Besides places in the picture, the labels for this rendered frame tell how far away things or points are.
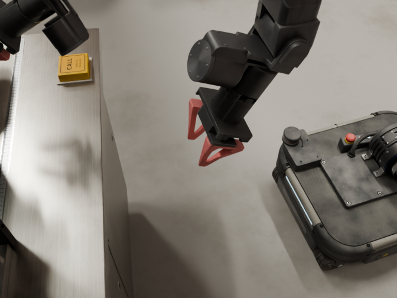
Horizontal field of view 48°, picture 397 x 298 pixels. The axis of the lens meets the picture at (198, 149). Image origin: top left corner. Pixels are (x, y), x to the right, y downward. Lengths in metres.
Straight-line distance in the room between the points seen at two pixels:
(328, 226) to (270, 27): 1.12
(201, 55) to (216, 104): 0.10
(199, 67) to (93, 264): 0.41
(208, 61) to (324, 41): 2.12
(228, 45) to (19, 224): 0.53
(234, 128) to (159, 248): 1.18
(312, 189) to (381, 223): 0.26
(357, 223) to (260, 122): 0.76
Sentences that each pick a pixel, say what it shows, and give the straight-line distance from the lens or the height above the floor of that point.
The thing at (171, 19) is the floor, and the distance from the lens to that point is 2.74.
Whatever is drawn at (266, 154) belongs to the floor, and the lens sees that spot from 2.06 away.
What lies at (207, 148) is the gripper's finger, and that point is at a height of 1.11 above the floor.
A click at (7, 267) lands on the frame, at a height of 0.91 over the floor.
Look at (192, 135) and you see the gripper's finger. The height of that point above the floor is 1.05.
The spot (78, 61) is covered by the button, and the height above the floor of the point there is 0.92.
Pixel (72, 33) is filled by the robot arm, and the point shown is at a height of 1.12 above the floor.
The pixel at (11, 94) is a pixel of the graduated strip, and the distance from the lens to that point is 1.12.
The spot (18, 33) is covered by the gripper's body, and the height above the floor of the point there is 1.12.
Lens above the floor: 1.65
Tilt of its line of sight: 53 degrees down
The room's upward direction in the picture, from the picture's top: straight up
